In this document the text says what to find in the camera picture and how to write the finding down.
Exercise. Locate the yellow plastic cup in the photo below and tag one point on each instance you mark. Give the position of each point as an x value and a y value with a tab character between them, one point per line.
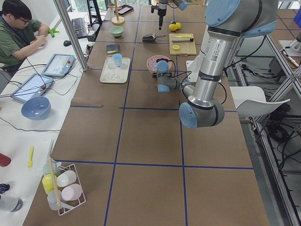
47	183

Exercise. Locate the metal ice scoop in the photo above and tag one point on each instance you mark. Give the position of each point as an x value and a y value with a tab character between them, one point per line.
152	37

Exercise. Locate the white wire cup rack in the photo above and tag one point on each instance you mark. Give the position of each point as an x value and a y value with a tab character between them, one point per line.
68	206

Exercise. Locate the grey folded cloth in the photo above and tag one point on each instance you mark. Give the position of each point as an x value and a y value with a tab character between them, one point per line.
112	48

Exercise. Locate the pink bowl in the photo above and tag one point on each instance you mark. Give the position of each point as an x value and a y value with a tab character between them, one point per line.
162	67

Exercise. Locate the blue bowl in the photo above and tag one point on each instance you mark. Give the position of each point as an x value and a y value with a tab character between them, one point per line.
37	108

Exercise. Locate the seated person green shirt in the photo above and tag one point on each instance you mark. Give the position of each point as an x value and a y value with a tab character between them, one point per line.
20	35

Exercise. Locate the yellow lemon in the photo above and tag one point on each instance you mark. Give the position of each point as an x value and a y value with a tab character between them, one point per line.
178	25
173	27

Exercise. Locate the white chair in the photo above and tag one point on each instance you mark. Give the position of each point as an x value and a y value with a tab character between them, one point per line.
250	101

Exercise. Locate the white plastic cup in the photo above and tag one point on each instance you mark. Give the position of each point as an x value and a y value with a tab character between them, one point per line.
66	178

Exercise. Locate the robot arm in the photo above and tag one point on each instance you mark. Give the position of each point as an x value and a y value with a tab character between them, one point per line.
226	21
181	4

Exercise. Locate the clear wine glass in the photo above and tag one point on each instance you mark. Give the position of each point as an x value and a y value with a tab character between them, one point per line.
110	62

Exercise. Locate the translucent grey cup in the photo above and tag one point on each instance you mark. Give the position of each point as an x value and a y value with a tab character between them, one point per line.
52	202

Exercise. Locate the black keyboard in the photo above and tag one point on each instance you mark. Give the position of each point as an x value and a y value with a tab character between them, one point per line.
79	27

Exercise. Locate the wooden paper towel stand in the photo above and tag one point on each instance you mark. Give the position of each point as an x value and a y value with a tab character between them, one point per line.
117	19

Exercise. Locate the green bowl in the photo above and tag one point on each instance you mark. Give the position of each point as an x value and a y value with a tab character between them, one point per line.
116	31

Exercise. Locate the aluminium frame post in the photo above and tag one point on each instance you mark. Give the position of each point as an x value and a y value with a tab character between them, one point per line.
71	34

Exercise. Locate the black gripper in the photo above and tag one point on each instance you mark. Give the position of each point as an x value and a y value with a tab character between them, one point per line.
161	11

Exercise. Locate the near teach pendant tablet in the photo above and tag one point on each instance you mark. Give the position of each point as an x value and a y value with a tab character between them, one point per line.
34	86

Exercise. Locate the pink plastic cup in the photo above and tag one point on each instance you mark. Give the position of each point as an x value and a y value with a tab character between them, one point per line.
71	192

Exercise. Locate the clear ice cubes pile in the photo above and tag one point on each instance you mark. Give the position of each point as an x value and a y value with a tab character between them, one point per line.
152	62

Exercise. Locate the red object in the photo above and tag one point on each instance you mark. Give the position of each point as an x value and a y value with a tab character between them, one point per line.
4	160

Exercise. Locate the lemon half slice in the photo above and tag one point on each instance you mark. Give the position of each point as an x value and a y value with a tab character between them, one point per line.
176	47

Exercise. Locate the blue plastic cup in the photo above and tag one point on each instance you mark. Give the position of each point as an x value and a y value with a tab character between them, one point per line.
117	58

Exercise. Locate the green clamp tool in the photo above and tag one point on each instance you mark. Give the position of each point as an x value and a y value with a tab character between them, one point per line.
52	32

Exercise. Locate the teach pendant tablet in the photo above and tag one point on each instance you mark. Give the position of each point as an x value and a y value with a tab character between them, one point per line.
34	86
59	65

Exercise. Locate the black computer mouse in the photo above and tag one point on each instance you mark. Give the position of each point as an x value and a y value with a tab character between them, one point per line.
67	43

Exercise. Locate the wooden rack handle stick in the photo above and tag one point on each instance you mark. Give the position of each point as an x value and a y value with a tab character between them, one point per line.
54	183

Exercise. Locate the wooden cutting board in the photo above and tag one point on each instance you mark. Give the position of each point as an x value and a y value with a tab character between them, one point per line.
187	48

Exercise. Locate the small yellow tool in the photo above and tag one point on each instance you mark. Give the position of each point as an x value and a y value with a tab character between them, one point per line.
29	164

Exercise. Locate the black red tray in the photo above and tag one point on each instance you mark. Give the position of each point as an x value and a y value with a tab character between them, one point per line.
124	9

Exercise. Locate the far teach pendant tablet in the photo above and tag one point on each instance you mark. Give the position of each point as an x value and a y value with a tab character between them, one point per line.
59	65

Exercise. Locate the green plastic cup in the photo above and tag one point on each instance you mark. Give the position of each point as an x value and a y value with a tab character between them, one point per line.
49	167

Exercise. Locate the cream serving tray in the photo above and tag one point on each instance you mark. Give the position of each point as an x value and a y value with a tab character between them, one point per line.
119	75

